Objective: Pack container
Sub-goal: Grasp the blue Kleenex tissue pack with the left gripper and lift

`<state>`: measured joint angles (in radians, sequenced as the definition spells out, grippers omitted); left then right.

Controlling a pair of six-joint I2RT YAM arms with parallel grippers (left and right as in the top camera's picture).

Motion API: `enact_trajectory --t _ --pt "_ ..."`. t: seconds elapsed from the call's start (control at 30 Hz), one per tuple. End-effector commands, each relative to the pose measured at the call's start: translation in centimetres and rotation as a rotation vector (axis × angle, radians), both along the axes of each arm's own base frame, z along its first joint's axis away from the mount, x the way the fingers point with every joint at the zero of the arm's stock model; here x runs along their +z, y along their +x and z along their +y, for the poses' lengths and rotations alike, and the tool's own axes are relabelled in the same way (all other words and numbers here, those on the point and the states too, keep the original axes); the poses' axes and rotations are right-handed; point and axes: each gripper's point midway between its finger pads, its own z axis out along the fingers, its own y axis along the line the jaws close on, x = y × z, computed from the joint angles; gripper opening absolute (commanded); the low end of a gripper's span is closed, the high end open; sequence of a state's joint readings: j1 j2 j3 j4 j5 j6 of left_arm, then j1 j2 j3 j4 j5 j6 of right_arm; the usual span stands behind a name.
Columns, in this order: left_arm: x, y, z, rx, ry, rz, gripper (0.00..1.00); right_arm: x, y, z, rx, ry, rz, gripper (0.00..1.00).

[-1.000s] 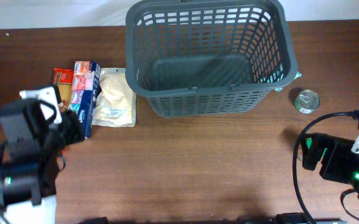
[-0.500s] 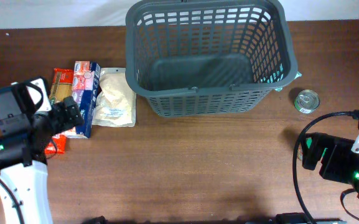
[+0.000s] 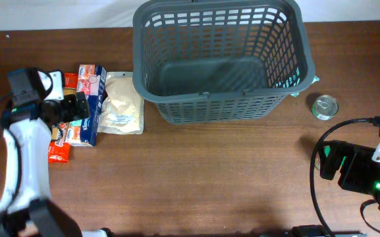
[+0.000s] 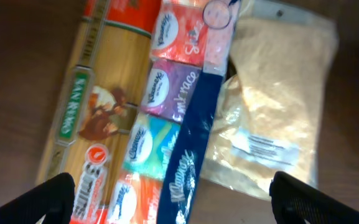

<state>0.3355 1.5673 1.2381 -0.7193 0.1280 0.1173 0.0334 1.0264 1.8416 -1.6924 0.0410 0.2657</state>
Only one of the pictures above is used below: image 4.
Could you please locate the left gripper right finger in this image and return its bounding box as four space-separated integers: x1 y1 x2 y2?
269 171 359 224

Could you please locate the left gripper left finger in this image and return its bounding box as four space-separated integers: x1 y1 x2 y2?
0 172 75 224

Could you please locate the beige grain pouch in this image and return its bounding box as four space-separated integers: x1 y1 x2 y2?
201 0 338 200

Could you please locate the blue Kleenex tissue multipack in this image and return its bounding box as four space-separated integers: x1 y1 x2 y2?
104 0 241 223

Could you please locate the red spaghetti pasta packet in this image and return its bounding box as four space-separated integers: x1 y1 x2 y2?
37 0 161 223

